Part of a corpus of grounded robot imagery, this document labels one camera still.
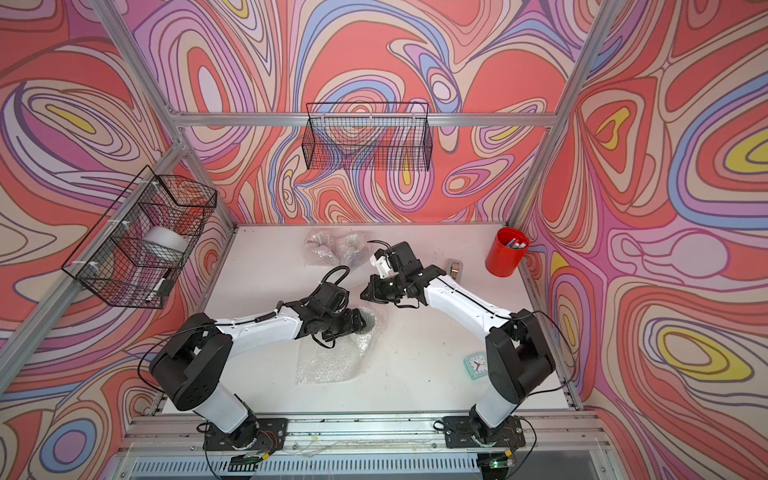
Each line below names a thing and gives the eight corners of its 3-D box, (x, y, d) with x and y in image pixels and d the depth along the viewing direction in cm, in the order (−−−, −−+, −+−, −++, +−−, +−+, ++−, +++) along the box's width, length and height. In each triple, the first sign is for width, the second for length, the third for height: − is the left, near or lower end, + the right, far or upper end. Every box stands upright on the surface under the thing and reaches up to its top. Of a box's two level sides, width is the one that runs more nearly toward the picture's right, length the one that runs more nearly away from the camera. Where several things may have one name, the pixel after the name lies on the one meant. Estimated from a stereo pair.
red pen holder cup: (488, 277, 106) (500, 252, 95) (482, 253, 113) (491, 227, 102) (519, 277, 106) (534, 252, 95) (511, 253, 113) (523, 227, 102)
